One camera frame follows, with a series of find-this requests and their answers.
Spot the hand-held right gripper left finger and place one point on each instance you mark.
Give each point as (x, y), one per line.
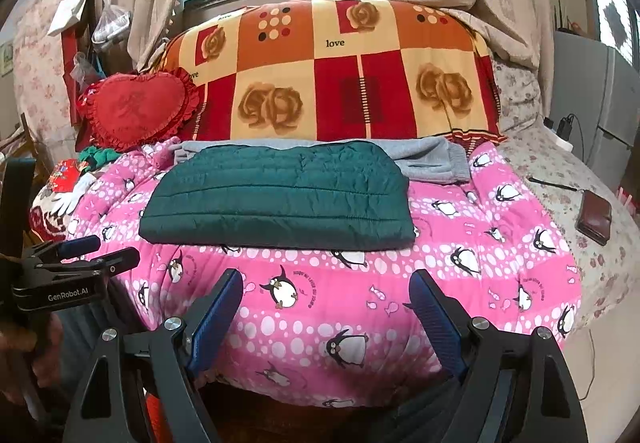
(215, 318)

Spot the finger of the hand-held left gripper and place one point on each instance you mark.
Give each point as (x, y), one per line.
(115, 260)
(75, 245)

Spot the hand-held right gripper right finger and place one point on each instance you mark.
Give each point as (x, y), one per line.
(435, 318)

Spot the green quilted jacket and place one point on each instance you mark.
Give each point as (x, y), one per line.
(280, 198)

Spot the person's left hand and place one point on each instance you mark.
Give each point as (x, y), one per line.
(47, 353)

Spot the red and white printed cloth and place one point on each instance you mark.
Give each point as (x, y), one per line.
(60, 183)

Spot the pink penguin blanket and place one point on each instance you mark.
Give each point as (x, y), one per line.
(350, 298)

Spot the green knit cloth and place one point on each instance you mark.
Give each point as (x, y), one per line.
(97, 155)

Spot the red heart pillow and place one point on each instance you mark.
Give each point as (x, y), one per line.
(135, 108)

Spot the grey sweatpants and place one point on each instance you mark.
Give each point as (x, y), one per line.
(430, 158)

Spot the black pen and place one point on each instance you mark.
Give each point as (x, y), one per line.
(555, 184)

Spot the red hanging bag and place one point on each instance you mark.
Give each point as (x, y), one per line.
(69, 63)

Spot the brown leather wallet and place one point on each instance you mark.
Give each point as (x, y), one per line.
(594, 218)

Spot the floral bed sheet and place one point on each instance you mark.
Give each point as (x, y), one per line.
(550, 163)

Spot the white power strip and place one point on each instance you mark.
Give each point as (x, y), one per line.
(562, 143)

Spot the clear plastic bag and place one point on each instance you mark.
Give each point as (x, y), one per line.
(111, 20)

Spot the white paper bag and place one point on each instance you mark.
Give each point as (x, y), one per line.
(70, 10)

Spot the rose print checked blanket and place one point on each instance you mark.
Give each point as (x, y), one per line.
(325, 88)

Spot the grey refrigerator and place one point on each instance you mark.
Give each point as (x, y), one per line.
(595, 93)

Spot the black router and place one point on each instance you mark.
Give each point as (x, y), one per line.
(567, 20)

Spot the floral wall cloth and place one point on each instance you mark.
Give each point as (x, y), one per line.
(35, 73)

